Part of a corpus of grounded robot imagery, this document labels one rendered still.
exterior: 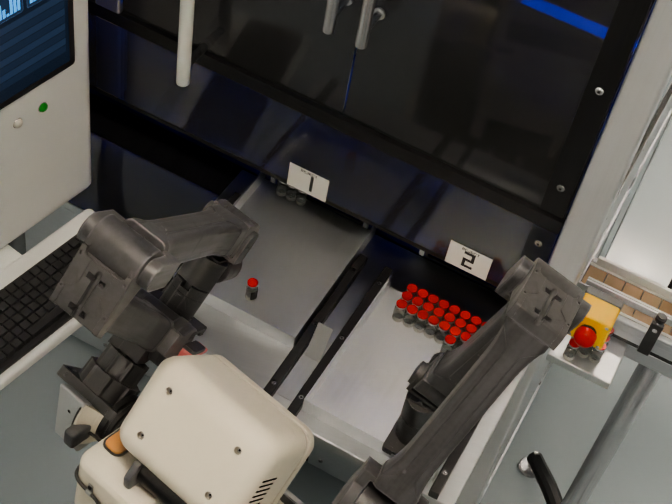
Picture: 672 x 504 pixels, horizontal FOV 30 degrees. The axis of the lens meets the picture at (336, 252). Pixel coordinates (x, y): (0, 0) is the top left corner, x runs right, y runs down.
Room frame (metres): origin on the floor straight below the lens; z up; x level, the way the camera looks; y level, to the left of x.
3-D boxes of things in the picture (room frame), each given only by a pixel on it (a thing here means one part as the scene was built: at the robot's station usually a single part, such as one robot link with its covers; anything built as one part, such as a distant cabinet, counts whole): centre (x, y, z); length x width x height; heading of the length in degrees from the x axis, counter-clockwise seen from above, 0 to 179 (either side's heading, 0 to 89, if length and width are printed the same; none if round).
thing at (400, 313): (1.45, -0.21, 0.90); 0.18 x 0.02 x 0.05; 70
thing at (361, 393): (1.35, -0.18, 0.90); 0.34 x 0.26 x 0.04; 160
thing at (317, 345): (1.32, 0.01, 0.91); 0.14 x 0.03 x 0.06; 161
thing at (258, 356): (1.44, -0.03, 0.87); 0.70 x 0.48 x 0.02; 71
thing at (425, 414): (1.17, -0.19, 1.07); 0.07 x 0.06 x 0.07; 160
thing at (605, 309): (1.48, -0.49, 1.00); 0.08 x 0.07 x 0.07; 161
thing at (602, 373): (1.52, -0.52, 0.87); 0.14 x 0.13 x 0.02; 161
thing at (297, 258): (1.56, 0.11, 0.90); 0.34 x 0.26 x 0.04; 161
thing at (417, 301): (1.47, -0.22, 0.90); 0.18 x 0.02 x 0.05; 70
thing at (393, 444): (1.16, -0.19, 1.01); 0.10 x 0.07 x 0.07; 161
